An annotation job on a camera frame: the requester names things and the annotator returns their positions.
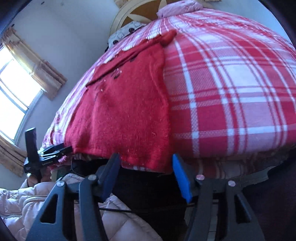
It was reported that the red knitted sweater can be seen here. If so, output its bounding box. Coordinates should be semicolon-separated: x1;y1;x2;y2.
64;30;177;172

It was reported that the pink puffer jacket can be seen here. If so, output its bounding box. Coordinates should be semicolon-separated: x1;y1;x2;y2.
1;174;161;240

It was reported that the yellow curtain side window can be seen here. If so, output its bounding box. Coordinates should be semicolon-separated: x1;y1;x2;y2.
1;27;67;100

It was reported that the red white plaid bedspread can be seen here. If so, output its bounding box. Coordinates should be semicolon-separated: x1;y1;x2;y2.
42;9;295;172

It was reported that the white black patterned pillow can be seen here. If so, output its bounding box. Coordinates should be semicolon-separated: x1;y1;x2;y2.
108;21;146;48

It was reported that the cream wooden headboard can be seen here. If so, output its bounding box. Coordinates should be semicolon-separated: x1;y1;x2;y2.
109;0;175;36

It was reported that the pink pillow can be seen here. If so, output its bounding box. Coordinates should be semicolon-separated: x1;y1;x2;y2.
157;1;204;19

